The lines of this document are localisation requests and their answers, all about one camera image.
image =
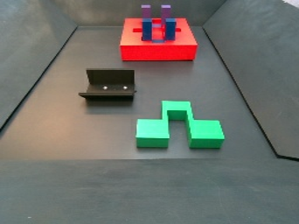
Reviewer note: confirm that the right purple post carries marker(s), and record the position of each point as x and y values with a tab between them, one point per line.
166	12

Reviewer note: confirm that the left purple post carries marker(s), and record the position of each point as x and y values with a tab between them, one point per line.
146	11

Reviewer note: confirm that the black angle bracket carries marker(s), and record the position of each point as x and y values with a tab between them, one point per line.
110	84

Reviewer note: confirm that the left blue post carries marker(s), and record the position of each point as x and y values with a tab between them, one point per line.
148	29

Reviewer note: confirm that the blue post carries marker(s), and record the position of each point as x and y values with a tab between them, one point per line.
148	29
170	25

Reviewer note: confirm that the right blue post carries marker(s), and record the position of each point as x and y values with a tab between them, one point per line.
170	25

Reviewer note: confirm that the purple post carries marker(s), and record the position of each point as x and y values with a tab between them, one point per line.
146	11
166	12

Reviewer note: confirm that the red board base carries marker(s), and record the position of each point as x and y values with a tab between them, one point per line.
157	49

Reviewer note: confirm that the green stepped block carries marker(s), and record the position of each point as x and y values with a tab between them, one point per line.
205	133

